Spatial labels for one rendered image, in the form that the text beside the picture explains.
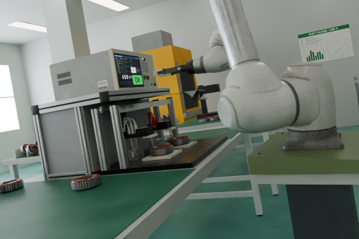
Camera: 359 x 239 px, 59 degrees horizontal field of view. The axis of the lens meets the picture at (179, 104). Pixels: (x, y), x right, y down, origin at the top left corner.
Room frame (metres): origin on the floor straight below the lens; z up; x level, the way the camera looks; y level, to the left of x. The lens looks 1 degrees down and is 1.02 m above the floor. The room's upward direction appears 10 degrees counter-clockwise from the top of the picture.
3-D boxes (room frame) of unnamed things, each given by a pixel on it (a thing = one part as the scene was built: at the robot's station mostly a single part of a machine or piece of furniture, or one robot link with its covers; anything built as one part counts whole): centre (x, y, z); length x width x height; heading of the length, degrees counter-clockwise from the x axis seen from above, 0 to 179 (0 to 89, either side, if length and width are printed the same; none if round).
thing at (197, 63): (1.63, -0.14, 1.18); 0.09 x 0.06 x 0.09; 158
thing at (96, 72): (1.76, 0.37, 1.22); 0.44 x 0.39 x 0.20; 159
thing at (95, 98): (1.74, 0.37, 1.09); 0.68 x 0.44 x 0.05; 159
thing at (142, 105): (1.66, 0.17, 1.03); 0.62 x 0.01 x 0.03; 159
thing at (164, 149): (1.51, 0.12, 0.80); 0.11 x 0.11 x 0.04
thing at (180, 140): (1.74, 0.03, 0.80); 0.11 x 0.11 x 0.04
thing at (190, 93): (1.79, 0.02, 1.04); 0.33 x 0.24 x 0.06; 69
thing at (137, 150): (1.57, 0.26, 0.80); 0.07 x 0.05 x 0.06; 159
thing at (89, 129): (1.72, 0.31, 0.92); 0.66 x 0.01 x 0.30; 159
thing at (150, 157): (1.51, 0.12, 0.78); 0.15 x 0.15 x 0.01; 69
